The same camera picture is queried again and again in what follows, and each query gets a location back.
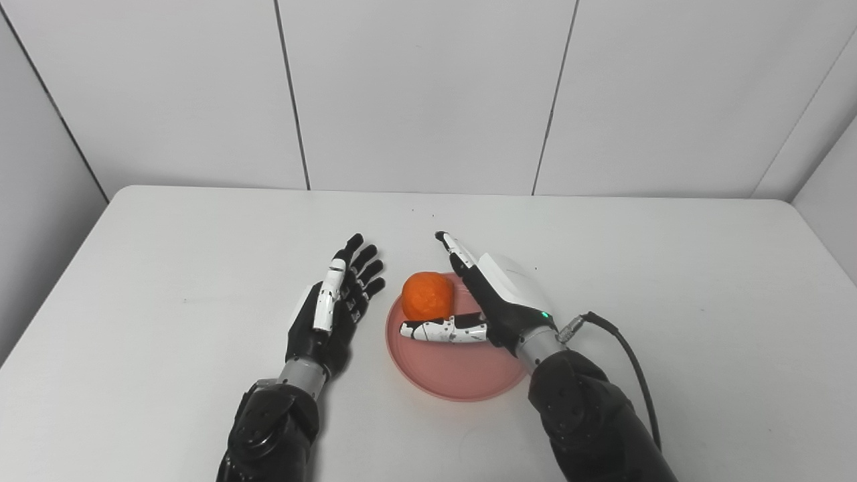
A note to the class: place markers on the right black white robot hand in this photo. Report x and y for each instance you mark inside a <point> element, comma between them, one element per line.
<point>509,301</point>

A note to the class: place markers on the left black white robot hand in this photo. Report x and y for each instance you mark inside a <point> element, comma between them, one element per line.
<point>318,338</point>

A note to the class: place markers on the orange fruit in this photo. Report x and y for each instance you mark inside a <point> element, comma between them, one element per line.
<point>428,296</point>

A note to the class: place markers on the pink round plate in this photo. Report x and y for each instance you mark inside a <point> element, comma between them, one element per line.
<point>455,368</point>

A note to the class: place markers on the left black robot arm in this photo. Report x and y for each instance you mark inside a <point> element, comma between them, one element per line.
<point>274,428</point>

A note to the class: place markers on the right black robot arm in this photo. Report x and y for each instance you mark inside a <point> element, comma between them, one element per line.
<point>589,422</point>

